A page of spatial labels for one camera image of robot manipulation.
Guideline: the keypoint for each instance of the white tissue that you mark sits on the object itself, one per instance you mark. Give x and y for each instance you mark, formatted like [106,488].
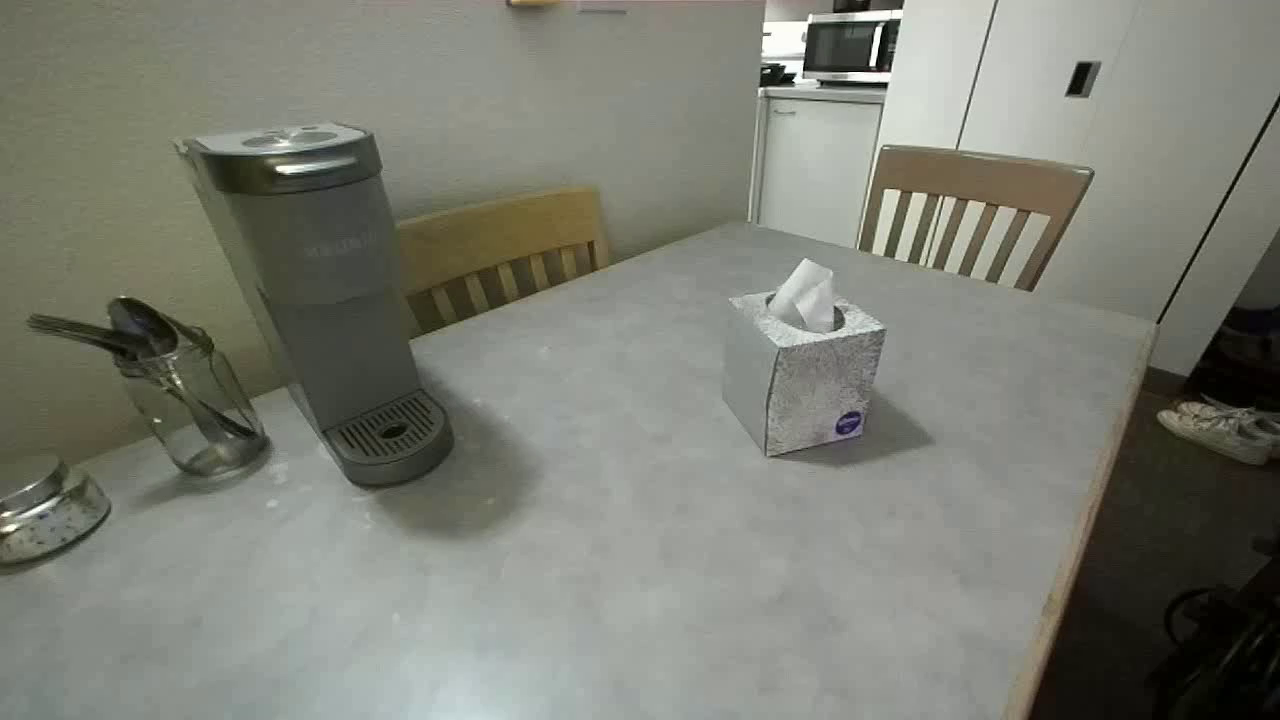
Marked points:
[807,293]

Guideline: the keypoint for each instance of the light wooden slatted chair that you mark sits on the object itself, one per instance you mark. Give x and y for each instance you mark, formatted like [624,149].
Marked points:
[494,240]

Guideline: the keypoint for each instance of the white kitchen cabinet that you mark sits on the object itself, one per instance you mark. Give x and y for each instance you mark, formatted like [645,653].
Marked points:
[819,163]

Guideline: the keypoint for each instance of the grey single-serve coffee maker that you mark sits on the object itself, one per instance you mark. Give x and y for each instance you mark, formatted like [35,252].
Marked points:
[322,282]

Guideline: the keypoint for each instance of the silver microwave oven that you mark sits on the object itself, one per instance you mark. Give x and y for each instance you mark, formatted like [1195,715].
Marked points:
[846,47]

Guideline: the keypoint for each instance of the brown wooden slatted chair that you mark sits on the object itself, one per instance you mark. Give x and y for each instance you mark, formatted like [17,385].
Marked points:
[982,178]

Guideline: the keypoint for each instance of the clear glass jar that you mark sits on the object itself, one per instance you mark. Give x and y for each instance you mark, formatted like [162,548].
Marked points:
[201,414]

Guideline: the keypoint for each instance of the metal spoon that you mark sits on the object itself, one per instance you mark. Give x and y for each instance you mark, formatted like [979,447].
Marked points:
[140,327]

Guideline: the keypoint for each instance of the white shoe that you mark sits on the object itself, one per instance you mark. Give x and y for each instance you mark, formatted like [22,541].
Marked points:
[1222,433]

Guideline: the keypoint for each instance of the glass lid with metal rim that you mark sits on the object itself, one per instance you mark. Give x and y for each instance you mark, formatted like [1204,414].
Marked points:
[45,512]

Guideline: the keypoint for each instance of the black wall switch plate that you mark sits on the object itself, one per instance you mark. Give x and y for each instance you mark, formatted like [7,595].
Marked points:
[1083,79]

